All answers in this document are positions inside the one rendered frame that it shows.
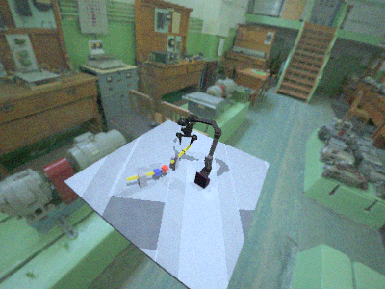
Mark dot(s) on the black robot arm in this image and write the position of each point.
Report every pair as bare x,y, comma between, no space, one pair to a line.
189,122

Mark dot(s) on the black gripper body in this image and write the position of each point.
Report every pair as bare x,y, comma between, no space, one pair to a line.
187,133

